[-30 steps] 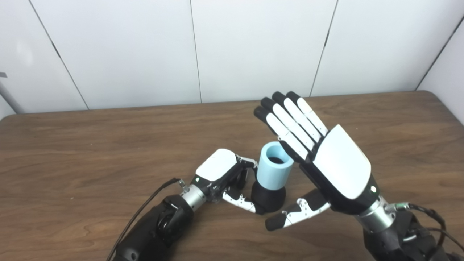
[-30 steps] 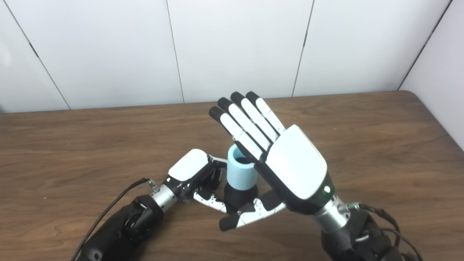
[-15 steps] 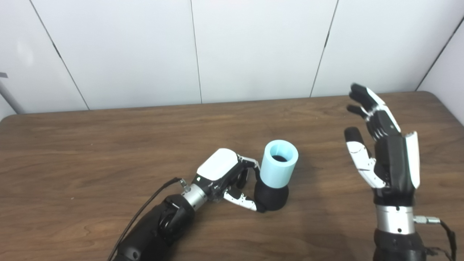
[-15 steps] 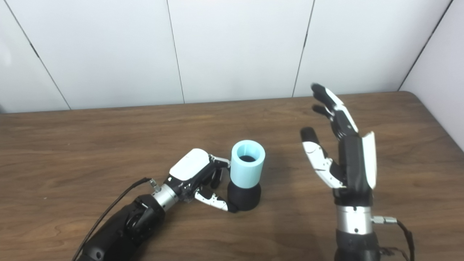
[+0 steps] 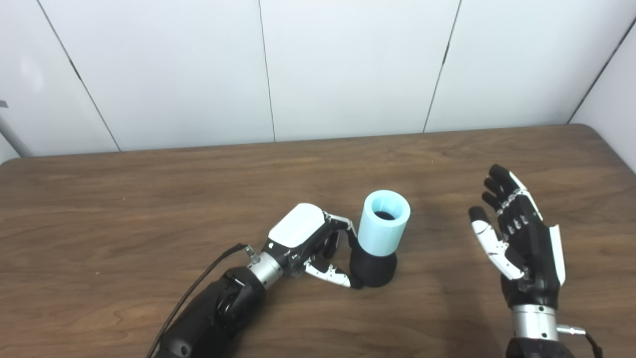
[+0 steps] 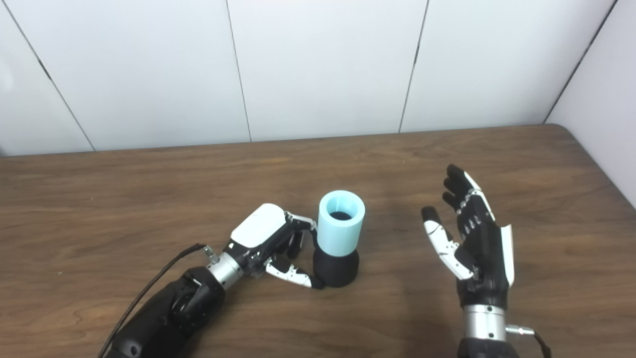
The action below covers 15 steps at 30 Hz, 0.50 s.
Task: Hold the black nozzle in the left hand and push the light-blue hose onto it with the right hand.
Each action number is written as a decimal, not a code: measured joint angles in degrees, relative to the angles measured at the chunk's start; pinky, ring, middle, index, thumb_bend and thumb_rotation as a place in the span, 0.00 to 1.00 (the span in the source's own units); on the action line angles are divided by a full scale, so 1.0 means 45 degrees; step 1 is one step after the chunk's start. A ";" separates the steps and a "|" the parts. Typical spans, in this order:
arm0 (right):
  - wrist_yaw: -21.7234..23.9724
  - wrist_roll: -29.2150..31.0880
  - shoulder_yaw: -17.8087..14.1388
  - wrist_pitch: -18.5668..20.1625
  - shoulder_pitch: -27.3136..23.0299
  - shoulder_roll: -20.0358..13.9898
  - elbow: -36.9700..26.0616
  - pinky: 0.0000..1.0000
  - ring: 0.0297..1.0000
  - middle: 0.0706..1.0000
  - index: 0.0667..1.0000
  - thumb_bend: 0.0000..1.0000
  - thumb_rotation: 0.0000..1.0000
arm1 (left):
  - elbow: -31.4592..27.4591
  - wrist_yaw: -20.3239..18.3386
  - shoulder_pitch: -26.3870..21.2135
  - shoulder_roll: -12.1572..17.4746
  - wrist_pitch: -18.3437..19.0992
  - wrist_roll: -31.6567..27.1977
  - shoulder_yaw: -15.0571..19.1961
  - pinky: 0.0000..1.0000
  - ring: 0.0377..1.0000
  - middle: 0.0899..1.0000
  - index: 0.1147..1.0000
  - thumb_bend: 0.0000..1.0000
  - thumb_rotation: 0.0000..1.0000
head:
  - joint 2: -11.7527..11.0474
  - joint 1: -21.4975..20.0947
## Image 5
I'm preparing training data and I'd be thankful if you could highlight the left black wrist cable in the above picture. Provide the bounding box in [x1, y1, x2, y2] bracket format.
[146, 243, 262, 358]

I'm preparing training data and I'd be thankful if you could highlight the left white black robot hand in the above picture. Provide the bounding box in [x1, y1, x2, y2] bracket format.
[266, 203, 363, 290]

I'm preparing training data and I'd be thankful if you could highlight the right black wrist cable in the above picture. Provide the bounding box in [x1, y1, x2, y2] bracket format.
[556, 324, 605, 358]

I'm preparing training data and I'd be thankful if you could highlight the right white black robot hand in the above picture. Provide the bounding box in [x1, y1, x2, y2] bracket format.
[468, 164, 567, 310]

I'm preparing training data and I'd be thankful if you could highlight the light-blue hose piece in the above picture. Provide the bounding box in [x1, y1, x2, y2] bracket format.
[358, 190, 411, 257]

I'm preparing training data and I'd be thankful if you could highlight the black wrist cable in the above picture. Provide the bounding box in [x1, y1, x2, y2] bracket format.
[146, 243, 262, 358]
[556, 324, 605, 358]

